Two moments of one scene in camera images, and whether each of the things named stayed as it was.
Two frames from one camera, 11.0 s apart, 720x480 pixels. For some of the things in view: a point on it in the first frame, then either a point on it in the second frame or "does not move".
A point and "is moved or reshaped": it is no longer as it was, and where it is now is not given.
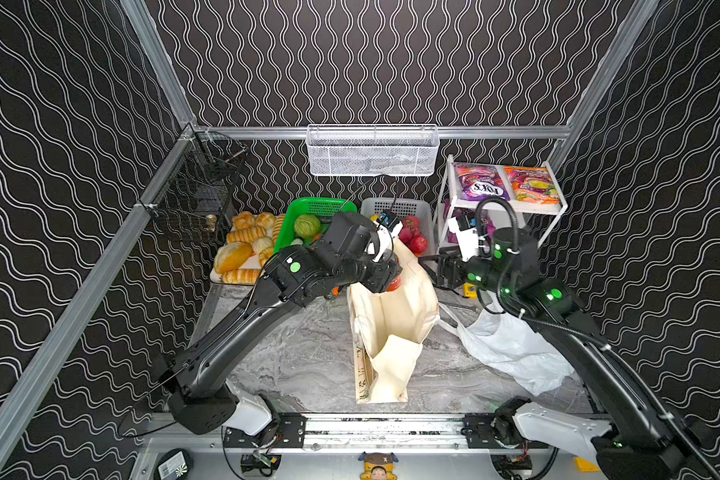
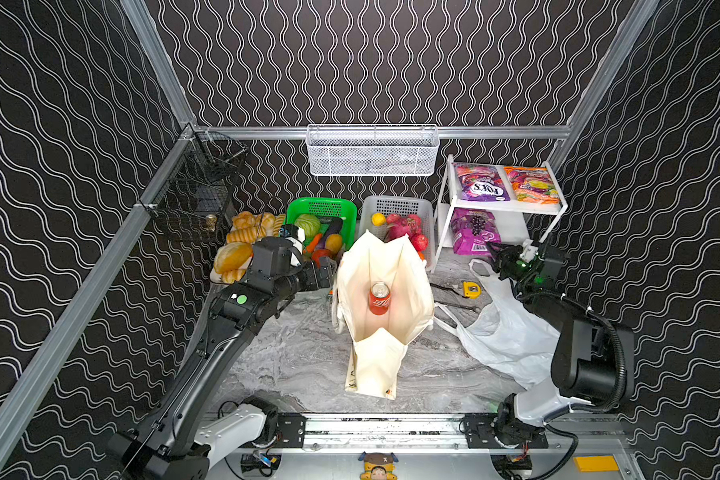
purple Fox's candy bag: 479,182 does not move
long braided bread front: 241,276 does not move
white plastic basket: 402,207 does not move
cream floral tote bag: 386,329 is moved or reshaped
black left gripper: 383,276 -> 323,273
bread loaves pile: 246,234 does not move
